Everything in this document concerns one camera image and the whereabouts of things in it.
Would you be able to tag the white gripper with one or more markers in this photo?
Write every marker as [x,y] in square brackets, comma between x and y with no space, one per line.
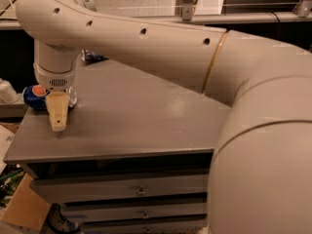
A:
[56,81]

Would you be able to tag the blue pepsi can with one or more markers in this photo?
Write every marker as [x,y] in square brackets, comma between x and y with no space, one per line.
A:
[35,97]

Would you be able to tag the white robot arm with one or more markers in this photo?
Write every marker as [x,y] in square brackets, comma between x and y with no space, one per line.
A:
[261,172]

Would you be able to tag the white plastic bottle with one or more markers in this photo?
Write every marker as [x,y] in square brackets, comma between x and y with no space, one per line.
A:
[7,92]

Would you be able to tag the blue chip bag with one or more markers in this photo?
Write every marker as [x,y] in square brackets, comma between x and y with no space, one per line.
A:
[88,56]

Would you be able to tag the top grey drawer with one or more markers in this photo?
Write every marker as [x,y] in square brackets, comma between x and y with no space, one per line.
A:
[81,190]

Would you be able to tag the grey drawer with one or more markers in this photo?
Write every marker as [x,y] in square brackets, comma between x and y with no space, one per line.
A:
[132,212]
[150,226]
[81,190]

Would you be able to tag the grey drawer cabinet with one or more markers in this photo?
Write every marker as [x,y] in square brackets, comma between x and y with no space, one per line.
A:
[126,125]

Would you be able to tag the cardboard box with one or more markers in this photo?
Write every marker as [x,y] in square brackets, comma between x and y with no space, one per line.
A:
[26,211]

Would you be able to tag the middle grey drawer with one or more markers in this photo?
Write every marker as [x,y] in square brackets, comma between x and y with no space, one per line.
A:
[132,212]

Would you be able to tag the bottom grey drawer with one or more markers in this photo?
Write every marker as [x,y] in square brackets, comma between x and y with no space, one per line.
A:
[150,226]

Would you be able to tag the metal rail frame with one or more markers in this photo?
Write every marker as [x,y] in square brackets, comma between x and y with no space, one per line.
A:
[210,12]

